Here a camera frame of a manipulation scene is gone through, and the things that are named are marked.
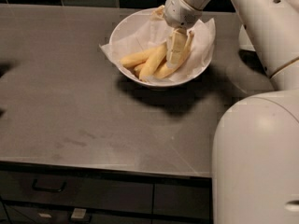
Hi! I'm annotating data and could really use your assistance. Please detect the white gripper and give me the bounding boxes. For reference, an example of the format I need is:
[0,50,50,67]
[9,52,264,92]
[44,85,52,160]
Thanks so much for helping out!
[151,0,202,68]

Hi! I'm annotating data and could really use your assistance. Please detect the yellow banana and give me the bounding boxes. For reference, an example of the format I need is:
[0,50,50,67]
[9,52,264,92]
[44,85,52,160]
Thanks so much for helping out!
[139,43,167,81]
[154,31,194,79]
[120,47,157,68]

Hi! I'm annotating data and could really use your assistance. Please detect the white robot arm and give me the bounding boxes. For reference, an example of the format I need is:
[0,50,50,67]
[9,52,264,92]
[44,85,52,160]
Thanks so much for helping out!
[163,0,299,224]

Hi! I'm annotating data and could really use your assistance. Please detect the white bowl with bananas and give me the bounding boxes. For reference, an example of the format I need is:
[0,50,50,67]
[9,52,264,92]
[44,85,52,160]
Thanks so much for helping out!
[108,7,216,90]

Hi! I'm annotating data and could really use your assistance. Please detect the small yellow banana underneath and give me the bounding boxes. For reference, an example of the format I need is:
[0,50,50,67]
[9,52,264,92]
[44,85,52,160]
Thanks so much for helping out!
[134,63,144,77]

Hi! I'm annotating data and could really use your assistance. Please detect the lower left drawer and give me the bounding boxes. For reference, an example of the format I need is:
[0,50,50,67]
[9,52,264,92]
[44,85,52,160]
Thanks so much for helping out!
[3,203,152,224]

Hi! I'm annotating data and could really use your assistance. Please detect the left drawer with handle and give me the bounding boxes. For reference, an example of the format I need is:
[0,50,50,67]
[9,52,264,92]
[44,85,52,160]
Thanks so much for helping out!
[0,171,152,214]

